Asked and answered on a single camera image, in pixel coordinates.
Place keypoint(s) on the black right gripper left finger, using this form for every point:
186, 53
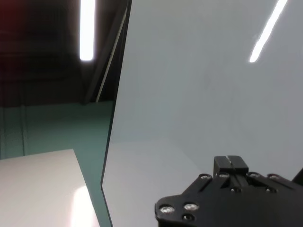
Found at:
222, 163

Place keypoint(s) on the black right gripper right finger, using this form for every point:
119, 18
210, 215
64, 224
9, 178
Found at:
239, 164

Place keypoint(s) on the white side table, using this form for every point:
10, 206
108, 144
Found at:
40, 189

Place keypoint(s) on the ceiling light bar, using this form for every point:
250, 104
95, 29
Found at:
87, 30

